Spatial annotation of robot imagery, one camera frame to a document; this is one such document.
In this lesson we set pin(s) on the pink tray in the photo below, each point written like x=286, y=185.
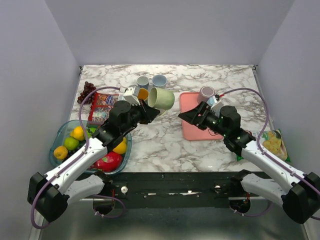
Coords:
x=187, y=102

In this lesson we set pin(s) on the blue butterfly mug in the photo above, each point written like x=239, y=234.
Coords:
x=143, y=94

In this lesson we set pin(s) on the red candy bag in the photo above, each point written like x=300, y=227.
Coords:
x=101, y=106

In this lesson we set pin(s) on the green cassava chips bag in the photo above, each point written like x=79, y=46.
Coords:
x=272, y=140

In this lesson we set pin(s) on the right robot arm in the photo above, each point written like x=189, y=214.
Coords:
x=296, y=192

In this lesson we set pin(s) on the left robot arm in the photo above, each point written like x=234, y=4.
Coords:
x=50, y=194

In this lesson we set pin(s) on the dark grapes on table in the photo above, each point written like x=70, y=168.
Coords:
x=88, y=88

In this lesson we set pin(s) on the yellow lemon lower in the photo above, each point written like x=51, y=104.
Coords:
x=121, y=148

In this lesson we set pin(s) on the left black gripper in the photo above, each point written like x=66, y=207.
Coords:
x=149, y=113

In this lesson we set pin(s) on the light blue faceted mug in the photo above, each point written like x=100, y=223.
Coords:
x=213, y=100

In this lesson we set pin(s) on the orange fruit upper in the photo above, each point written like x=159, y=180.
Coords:
x=78, y=133

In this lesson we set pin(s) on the orange fruit in bowl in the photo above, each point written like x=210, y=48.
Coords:
x=60, y=152

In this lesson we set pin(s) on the green fruit in bowl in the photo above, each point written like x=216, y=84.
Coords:
x=71, y=143

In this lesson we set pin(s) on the light green mug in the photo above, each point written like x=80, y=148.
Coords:
x=161, y=99

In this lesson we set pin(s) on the teal plastic fruit bowl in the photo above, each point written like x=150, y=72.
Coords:
x=65, y=131

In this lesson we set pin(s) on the dark blue-grey mug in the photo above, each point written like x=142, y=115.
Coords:
x=143, y=82

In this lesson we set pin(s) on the grey-blue mug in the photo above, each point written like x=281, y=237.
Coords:
x=159, y=81

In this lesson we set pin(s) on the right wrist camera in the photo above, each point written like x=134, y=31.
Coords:
x=216, y=108

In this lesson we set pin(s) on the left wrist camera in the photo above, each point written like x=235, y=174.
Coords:
x=130, y=95

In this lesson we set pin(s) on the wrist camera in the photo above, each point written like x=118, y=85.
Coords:
x=216, y=108
x=130, y=95

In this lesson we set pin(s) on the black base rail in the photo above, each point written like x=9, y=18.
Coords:
x=163, y=190

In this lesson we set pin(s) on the purple mug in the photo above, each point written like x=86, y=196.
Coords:
x=205, y=93

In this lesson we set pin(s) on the red dragon fruit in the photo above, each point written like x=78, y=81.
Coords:
x=109, y=163

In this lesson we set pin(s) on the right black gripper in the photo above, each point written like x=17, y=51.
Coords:
x=191, y=116

